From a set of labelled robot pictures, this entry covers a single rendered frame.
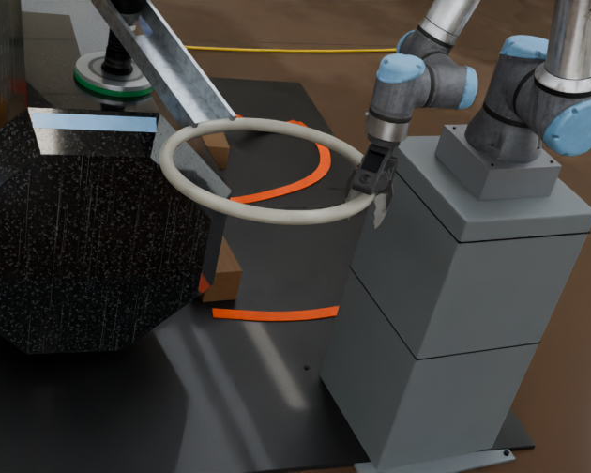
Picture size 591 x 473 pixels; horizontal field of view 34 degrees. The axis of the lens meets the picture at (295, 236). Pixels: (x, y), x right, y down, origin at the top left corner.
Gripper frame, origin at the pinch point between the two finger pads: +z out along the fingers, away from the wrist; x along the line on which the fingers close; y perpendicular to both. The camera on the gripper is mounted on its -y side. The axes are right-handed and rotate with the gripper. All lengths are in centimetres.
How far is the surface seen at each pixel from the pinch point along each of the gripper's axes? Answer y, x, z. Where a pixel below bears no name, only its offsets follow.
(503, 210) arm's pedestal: 27.4, -28.0, 0.1
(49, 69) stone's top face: 26, 94, -1
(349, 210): -10.7, 1.4, -6.9
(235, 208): -23.9, 21.5, -6.3
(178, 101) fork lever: 9, 50, -10
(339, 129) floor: 215, 55, 71
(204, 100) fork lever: 21, 48, -7
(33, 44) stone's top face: 36, 106, -2
